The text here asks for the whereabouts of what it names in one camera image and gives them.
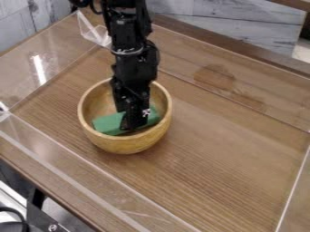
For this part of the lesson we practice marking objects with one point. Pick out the black table leg frame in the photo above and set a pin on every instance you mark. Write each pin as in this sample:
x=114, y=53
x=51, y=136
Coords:
x=40, y=222

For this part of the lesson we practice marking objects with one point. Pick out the green rectangular block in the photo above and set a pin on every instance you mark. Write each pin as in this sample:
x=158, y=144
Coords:
x=110, y=124

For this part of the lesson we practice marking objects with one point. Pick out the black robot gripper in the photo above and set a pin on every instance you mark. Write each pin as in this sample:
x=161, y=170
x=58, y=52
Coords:
x=135, y=71

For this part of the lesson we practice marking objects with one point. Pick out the brown wooden bowl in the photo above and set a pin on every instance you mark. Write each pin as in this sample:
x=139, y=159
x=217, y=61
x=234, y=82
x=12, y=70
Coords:
x=97, y=104

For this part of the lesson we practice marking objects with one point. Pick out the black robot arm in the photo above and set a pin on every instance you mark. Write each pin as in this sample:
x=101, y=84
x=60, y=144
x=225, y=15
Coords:
x=127, y=22

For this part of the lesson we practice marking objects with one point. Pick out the clear acrylic corner bracket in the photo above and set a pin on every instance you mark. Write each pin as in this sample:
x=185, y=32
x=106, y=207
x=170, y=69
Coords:
x=95, y=34

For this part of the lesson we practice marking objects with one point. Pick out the clear acrylic tray walls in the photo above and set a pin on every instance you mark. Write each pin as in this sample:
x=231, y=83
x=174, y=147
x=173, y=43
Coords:
x=230, y=169

